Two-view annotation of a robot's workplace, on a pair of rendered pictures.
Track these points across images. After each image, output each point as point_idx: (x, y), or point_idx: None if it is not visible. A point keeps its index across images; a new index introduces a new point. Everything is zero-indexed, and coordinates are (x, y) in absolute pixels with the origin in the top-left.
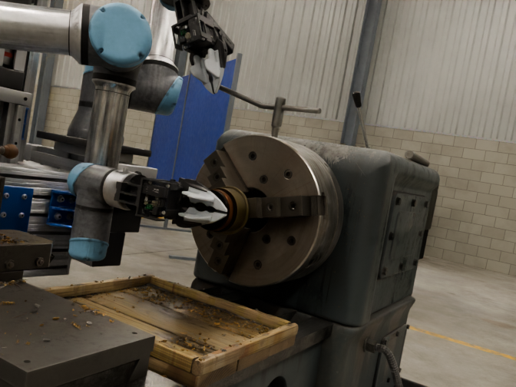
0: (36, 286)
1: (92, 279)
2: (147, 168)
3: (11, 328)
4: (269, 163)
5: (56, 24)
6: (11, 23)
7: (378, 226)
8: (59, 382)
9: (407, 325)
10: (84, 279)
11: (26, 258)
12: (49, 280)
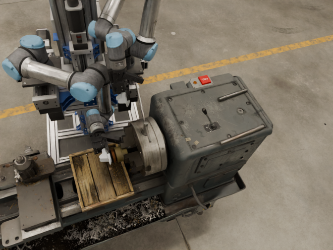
0: (185, 4)
1: (215, 1)
2: (134, 89)
3: (29, 208)
4: (138, 144)
5: (62, 85)
6: (49, 81)
7: (181, 172)
8: (30, 227)
9: (238, 169)
10: (211, 0)
11: (46, 175)
12: (193, 0)
